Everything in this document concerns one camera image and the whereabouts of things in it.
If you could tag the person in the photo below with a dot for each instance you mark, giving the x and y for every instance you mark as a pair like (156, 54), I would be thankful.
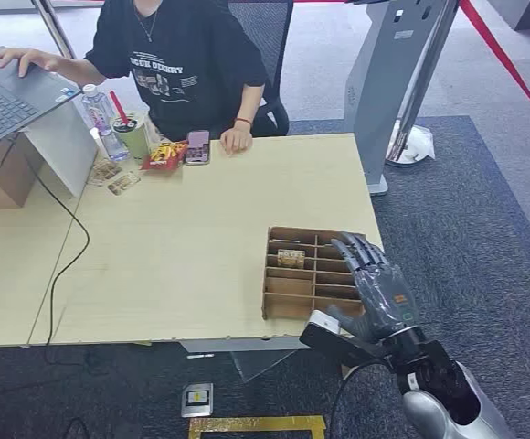
(187, 66)

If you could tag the metal floor socket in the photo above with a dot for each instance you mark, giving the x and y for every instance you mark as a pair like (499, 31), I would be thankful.
(197, 400)

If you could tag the red barrier tape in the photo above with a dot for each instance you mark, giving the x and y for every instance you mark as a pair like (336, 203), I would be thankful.
(503, 57)

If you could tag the clear plastic water bottle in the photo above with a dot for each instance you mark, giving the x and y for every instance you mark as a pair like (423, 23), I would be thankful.
(100, 118)

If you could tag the black office chair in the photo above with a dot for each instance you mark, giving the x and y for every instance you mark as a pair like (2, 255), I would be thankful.
(267, 54)

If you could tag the red snack bag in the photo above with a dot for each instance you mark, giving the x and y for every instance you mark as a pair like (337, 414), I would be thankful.
(165, 156)

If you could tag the grey table bracket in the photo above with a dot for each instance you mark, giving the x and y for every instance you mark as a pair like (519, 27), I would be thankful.
(247, 354)

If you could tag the red drinking straw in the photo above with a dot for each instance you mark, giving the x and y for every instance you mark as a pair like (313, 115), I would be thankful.
(119, 107)

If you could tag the white plastic bag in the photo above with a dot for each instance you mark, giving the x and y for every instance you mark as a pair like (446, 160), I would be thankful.
(418, 145)

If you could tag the grey laptop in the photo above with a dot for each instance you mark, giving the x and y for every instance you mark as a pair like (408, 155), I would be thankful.
(5, 100)

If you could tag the wooden card organizer box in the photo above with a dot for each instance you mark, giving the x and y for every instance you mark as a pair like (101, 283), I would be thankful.
(292, 291)

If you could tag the green drink cup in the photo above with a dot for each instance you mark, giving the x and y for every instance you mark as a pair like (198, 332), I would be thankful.
(133, 138)

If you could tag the person's left forearm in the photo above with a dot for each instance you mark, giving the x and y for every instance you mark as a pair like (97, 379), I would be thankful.
(248, 104)

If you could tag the white laptop stand panel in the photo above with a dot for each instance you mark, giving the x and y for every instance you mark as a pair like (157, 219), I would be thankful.
(61, 148)

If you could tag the person's left hand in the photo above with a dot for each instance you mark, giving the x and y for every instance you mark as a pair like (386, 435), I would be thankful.
(236, 139)

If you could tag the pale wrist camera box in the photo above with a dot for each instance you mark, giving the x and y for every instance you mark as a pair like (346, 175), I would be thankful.
(325, 321)

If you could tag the grey kiosk stand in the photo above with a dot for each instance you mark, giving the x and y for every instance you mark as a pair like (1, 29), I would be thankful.
(383, 91)

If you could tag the person's right hand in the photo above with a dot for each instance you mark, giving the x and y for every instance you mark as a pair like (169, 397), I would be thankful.
(20, 59)

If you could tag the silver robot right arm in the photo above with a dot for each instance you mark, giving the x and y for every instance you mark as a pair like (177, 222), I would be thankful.
(434, 382)

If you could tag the person's right forearm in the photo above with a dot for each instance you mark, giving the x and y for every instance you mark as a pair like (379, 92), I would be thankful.
(75, 69)

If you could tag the pink smartphone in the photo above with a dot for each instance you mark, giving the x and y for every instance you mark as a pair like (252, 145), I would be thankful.
(197, 147)

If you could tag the yellow floor tape frame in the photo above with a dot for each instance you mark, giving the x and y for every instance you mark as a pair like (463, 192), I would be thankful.
(256, 424)

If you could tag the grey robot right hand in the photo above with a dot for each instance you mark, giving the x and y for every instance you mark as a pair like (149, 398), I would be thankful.
(381, 297)

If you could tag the brown cardboard box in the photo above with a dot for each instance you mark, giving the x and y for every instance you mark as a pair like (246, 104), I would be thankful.
(0, 179)

